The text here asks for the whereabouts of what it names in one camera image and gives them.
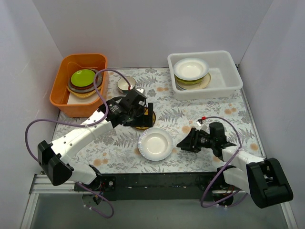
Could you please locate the yellow black patterned plate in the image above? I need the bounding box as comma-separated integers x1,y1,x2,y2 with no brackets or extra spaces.
134,112,156,131

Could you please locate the cream green glazed plate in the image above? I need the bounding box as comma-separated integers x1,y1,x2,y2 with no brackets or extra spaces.
176,73,211,90

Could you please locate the white deep plate blue rim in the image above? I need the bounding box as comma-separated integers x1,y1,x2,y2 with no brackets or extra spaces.
173,58,209,81

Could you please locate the lime green dotted plate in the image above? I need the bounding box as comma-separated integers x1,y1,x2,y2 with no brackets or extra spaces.
175,75,205,85

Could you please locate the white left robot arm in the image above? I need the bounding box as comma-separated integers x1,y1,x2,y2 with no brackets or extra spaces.
38,89,153,191

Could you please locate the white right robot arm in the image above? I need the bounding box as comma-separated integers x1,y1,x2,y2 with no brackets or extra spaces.
177,122,294,208

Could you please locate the white plastic bin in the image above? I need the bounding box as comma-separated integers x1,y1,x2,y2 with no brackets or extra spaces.
167,51,243,100

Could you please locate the orange plastic bin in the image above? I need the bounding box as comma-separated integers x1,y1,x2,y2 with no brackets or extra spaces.
50,53,107,118

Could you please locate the floral patterned table mat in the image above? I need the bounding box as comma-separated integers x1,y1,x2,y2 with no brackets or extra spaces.
45,68,266,175

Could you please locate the dark teal ceramic bowl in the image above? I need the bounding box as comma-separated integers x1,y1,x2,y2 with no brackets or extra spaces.
117,76,136,94

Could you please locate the dark brown plate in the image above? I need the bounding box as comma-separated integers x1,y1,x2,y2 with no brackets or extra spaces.
69,69,99,91

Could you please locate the grey speckled plate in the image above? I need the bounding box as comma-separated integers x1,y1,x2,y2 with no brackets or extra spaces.
68,69,103,94

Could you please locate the yellow woven basket plate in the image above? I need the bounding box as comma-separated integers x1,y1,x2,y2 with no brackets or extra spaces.
67,85,96,98

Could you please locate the lime green small plate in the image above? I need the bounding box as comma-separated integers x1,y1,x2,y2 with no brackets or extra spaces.
70,69,97,88

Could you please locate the white square plate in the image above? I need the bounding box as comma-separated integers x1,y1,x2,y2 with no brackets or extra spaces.
67,93,99,104

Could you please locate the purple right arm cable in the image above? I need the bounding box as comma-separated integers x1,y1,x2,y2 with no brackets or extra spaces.
199,116,249,208

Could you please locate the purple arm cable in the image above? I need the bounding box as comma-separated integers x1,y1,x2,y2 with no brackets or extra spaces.
199,116,249,208
25,68,133,218

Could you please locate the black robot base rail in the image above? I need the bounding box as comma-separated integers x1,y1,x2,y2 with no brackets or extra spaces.
73,170,244,202

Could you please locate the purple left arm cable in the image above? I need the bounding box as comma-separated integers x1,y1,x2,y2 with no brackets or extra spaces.
25,68,133,218

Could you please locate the aluminium frame rail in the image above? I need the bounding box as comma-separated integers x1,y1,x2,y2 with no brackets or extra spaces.
28,173,286,195

